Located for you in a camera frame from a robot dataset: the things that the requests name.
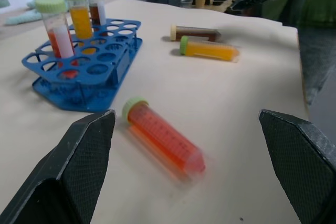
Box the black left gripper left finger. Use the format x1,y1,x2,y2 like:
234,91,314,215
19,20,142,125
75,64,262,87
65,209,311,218
0,109,117,224

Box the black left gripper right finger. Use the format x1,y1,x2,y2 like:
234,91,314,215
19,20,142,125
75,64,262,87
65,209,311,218
258,109,336,224

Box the brown liquid tube cream cap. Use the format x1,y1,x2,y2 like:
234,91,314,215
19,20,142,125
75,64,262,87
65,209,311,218
82,0,107,37
170,24,222,42

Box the yellow liquid tube green cap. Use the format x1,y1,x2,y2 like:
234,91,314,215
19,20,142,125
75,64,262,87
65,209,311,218
63,0,97,55
179,36,240,63

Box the red liquid tube green cap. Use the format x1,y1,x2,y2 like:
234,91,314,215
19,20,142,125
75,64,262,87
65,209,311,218
121,97,207,183

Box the blue test tube rack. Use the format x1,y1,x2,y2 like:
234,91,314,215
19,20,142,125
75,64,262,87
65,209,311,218
21,18,144,111

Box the red liquid tube white label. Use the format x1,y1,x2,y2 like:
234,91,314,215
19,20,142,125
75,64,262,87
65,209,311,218
35,0,80,81

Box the green cloth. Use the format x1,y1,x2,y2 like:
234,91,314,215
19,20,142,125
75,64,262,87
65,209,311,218
262,0,336,28

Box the teal plush toy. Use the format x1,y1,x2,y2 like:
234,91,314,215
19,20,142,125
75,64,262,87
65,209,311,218
0,0,87,26

